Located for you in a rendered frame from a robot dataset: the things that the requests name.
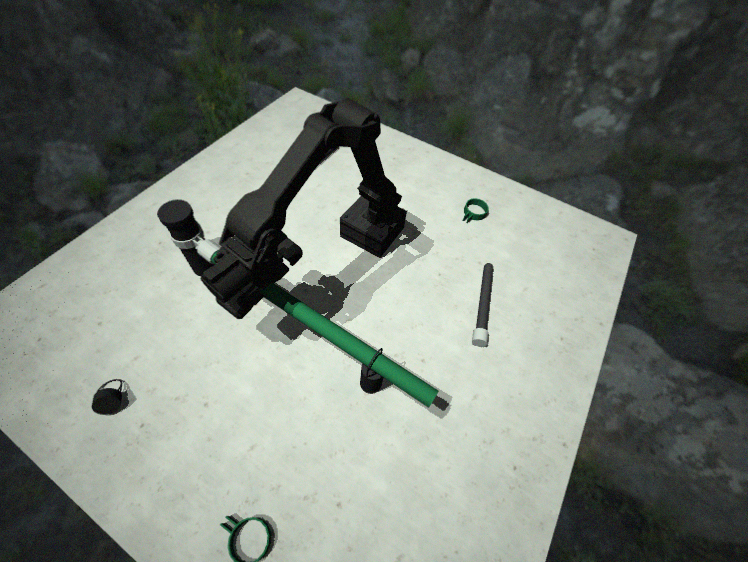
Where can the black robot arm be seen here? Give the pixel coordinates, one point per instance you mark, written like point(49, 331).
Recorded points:
point(258, 217)

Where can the green pipe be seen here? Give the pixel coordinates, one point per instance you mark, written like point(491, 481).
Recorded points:
point(361, 351)

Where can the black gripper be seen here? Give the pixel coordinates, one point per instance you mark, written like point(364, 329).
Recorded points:
point(243, 301)

